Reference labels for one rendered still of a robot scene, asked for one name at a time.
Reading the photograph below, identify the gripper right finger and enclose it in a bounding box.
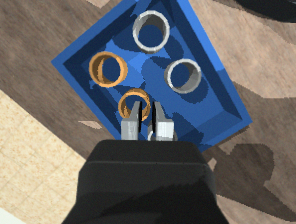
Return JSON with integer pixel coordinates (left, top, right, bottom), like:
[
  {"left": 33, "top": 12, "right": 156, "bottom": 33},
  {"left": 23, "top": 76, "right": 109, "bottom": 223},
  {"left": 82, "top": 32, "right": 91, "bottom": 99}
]
[{"left": 152, "top": 102, "right": 174, "bottom": 141}]

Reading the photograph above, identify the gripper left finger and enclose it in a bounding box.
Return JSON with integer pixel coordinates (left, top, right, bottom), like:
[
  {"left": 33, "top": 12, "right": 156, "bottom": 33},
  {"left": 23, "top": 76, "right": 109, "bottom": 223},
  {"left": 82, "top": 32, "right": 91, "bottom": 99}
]
[{"left": 121, "top": 101, "right": 142, "bottom": 140}]

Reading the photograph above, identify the blue crate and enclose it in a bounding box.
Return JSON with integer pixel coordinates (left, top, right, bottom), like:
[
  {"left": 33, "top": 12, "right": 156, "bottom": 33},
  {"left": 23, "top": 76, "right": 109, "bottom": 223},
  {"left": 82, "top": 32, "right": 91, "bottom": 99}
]
[{"left": 51, "top": 0, "right": 253, "bottom": 152}]

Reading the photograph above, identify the bronze bushing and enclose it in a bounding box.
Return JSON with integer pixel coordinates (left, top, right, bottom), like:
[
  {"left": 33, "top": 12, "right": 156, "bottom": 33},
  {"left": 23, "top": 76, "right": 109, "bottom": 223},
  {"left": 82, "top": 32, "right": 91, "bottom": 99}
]
[
  {"left": 89, "top": 51, "right": 128, "bottom": 87},
  {"left": 118, "top": 88, "right": 151, "bottom": 121}
]

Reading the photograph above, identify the grey metal sleeve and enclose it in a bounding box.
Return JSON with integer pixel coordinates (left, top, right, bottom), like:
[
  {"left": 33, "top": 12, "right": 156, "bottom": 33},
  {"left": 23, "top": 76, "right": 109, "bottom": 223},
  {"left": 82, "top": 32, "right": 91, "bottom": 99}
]
[
  {"left": 164, "top": 59, "right": 202, "bottom": 94},
  {"left": 133, "top": 11, "right": 169, "bottom": 54},
  {"left": 147, "top": 120, "right": 178, "bottom": 141}
]

